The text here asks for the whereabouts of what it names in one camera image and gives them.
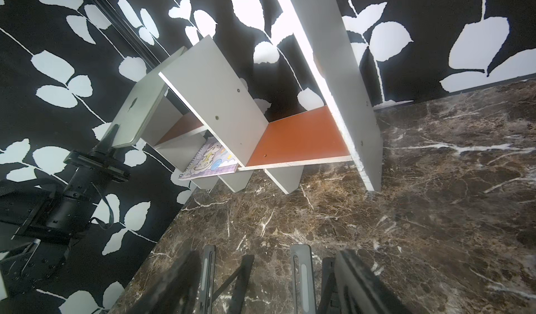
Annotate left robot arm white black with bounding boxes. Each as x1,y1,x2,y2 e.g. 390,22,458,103
1,124,130,297

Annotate pink cartoon spiral notebook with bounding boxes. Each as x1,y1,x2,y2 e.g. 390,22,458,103
180,137,239,181

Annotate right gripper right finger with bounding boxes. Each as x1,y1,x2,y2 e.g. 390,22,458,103
334,249,411,314

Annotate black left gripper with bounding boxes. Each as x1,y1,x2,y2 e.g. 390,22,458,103
64,124,131,184

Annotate white and brown desk shelf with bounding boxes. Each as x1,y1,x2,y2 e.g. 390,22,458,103
139,0,383,193

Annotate black folding laptop stand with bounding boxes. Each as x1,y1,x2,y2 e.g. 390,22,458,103
196,244,341,313

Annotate silver laptop computer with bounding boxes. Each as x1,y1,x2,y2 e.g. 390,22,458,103
110,47,188,149

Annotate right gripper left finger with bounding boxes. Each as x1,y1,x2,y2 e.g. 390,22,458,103
126,251,202,313

